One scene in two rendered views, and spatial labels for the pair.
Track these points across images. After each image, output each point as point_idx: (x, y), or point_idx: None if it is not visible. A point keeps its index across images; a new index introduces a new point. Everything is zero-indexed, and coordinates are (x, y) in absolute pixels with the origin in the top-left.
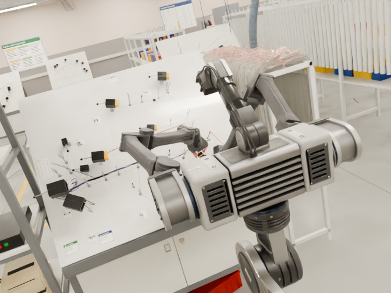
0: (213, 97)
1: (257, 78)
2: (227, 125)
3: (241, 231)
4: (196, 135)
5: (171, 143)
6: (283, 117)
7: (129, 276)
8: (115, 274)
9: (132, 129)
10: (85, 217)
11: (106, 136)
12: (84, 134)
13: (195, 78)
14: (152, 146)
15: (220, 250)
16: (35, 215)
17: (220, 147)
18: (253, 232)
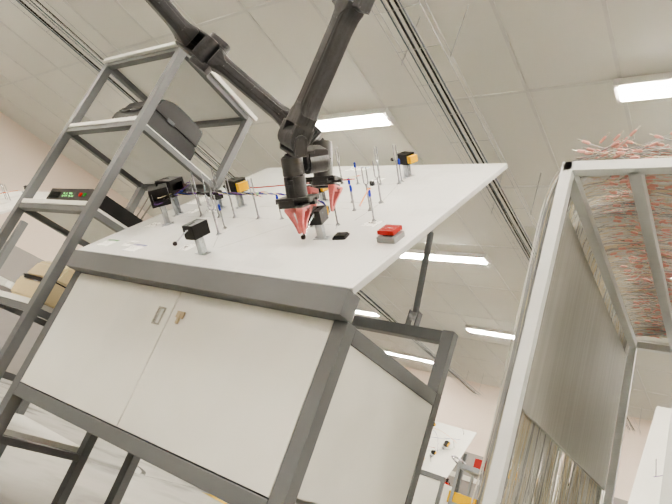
0: (452, 196)
1: None
2: (424, 218)
3: (260, 378)
4: (316, 141)
5: (249, 94)
6: None
7: (97, 327)
8: (94, 309)
9: None
10: (156, 230)
11: (279, 195)
12: (267, 190)
13: (457, 180)
14: (210, 58)
15: (203, 394)
16: None
17: (316, 146)
18: (277, 404)
